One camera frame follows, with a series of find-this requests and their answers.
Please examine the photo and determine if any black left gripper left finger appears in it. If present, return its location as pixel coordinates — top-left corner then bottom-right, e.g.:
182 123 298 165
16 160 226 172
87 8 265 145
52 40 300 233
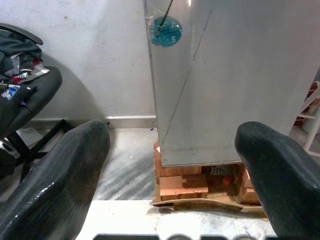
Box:
0 119 111 240

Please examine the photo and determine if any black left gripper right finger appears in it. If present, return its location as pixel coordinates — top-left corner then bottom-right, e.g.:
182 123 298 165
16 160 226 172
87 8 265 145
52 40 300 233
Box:
234 121 320 240

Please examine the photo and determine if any silver fridge door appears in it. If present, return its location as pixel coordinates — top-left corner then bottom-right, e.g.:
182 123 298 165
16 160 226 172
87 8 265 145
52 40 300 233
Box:
142 0 320 168

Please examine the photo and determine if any black item with white stripes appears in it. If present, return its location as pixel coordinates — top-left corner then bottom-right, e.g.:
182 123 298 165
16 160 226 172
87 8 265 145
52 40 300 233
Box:
209 166 235 177

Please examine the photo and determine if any white metal rack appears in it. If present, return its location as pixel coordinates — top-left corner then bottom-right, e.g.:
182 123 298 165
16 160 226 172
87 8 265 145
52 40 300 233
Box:
291 79 320 157

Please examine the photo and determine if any black office chair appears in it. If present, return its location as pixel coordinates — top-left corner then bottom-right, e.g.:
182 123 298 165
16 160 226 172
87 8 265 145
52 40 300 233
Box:
0 22 73 181

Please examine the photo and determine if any pile of dark clothes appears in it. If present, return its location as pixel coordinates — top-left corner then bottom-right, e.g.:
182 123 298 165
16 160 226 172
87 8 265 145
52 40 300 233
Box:
0 29 51 101

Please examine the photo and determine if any round teal energy sticker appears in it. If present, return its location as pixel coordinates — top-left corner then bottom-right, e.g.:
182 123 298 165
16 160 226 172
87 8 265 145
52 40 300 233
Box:
150 15 183 48

